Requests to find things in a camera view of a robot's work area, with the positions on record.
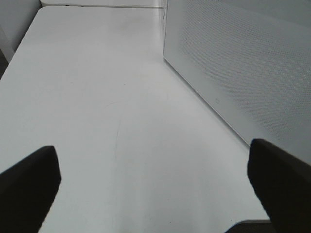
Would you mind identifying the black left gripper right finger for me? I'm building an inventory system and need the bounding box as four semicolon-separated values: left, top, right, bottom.
247;139;311;233

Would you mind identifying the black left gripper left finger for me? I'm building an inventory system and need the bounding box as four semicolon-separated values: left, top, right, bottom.
0;146;61;233

